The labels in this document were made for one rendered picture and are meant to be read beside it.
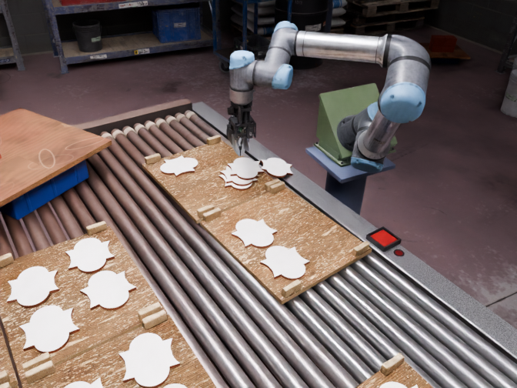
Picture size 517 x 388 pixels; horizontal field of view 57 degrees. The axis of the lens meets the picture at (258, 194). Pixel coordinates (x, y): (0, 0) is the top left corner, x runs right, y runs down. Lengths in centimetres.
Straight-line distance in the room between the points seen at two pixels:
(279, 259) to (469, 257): 186
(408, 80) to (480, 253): 190
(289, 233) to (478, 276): 168
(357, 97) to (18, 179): 132
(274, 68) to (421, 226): 197
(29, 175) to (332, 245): 98
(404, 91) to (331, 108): 66
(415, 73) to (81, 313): 108
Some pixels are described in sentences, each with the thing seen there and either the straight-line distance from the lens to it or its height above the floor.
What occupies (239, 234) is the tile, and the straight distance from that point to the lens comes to 144.
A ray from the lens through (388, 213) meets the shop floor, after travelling 323.
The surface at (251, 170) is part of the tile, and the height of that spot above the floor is 97.
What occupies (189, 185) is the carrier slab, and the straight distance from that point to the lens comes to 168.
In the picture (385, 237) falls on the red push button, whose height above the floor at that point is 93.
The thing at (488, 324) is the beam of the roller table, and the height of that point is 92.
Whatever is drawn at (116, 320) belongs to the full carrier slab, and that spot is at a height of 94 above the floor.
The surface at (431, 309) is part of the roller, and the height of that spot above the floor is 91.
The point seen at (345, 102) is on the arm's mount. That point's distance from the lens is 202.
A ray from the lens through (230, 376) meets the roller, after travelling 115.
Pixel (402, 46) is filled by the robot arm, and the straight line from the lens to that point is 145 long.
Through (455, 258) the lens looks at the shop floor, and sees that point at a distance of 302.
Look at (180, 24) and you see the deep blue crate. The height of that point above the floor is 34.
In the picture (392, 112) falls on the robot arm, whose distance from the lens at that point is 140.
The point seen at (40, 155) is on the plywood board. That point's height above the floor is 104.
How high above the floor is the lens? 187
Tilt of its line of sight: 35 degrees down
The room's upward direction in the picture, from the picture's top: 2 degrees clockwise
